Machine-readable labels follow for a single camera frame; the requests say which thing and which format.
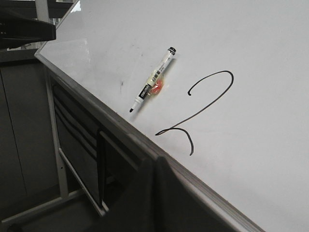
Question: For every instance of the red magnet taped to marker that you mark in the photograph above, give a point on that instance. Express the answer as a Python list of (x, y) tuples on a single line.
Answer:
[(157, 87)]

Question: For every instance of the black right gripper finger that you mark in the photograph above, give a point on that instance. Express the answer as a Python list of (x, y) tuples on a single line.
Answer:
[(168, 206)]

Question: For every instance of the white black whiteboard marker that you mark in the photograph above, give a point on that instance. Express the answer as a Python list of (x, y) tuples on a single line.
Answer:
[(153, 78)]

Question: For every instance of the white whiteboard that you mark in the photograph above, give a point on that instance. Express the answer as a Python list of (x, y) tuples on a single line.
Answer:
[(234, 108)]

